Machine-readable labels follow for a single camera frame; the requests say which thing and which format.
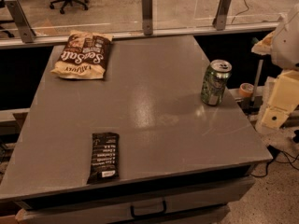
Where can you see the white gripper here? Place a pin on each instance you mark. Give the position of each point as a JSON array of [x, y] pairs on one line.
[[287, 44]]

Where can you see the black rxbar chocolate bar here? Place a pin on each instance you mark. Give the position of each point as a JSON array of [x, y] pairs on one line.
[[105, 157]]

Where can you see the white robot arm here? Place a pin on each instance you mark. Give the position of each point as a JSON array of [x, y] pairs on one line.
[[283, 47]]

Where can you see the green soda can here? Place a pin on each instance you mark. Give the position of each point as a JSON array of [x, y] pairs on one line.
[[214, 82]]

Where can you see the sea salt chip bag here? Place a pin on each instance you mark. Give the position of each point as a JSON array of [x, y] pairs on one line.
[[84, 56]]

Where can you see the glass barrier panel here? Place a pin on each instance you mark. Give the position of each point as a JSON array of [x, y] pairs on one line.
[[51, 17]]

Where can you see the green handled pole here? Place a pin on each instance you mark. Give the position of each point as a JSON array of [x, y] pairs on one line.
[[254, 41]]

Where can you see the right metal glass bracket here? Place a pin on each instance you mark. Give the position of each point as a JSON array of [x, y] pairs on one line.
[[220, 19]]

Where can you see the metal glass bracket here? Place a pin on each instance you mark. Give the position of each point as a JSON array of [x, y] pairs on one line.
[[147, 24], [220, 19], [26, 32]]

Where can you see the grey drawer with black handle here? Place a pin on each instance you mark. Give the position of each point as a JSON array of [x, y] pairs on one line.
[[204, 204]]

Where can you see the middle metal glass bracket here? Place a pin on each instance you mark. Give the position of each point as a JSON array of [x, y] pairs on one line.
[[147, 24]]

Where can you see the left metal glass bracket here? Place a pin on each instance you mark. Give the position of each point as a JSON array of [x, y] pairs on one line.
[[26, 32]]

